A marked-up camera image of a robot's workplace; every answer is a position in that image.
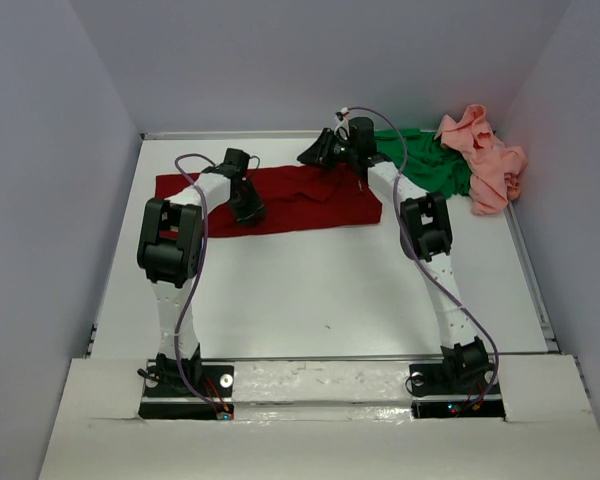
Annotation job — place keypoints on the green t-shirt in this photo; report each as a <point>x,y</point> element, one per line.
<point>434,167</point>

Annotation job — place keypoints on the pink t-shirt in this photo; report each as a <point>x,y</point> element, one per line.
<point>495,168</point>

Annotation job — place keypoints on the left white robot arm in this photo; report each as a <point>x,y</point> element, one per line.
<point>172,248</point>

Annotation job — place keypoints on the metal rail back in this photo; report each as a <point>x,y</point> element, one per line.
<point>227,135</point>

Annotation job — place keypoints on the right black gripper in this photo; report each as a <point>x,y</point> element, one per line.
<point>323,148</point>

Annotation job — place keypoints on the metal rail front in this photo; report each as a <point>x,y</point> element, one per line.
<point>392,357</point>

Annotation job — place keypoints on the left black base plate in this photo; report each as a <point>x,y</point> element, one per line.
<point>171,399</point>

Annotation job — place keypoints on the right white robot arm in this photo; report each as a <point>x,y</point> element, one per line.
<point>426,238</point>

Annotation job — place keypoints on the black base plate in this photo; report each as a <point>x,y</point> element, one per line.
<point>434,398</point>
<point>171,399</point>

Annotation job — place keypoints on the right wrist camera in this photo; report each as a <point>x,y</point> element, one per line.
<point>341,129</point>

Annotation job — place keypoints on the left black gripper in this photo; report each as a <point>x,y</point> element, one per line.
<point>248,208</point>

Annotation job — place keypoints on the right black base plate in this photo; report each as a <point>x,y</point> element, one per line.
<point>434,398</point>

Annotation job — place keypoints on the red t-shirt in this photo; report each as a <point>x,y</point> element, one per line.
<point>300,198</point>

